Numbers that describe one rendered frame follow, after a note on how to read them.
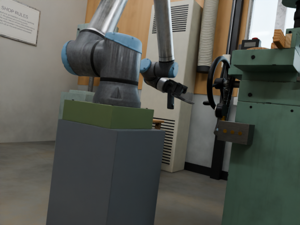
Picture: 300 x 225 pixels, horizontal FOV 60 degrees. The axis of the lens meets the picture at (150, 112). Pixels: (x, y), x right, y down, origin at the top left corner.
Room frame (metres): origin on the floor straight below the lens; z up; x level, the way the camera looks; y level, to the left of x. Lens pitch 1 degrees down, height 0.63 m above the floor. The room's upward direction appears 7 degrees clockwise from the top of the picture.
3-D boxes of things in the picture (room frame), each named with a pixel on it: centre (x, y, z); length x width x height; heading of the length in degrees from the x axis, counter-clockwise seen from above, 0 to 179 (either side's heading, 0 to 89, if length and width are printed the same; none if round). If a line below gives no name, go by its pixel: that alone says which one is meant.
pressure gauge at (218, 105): (1.10, -0.30, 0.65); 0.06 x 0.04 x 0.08; 143
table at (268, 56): (1.22, -0.52, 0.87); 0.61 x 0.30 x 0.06; 143
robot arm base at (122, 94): (1.02, 0.13, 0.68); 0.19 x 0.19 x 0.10
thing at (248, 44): (1.27, -0.45, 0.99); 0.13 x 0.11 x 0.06; 143
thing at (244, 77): (1.22, -0.58, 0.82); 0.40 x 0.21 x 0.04; 143
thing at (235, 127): (1.05, -0.35, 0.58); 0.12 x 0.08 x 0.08; 53
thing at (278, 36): (1.11, -0.57, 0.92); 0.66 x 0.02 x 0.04; 143
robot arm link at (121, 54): (1.02, 0.14, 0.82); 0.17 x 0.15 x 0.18; 63
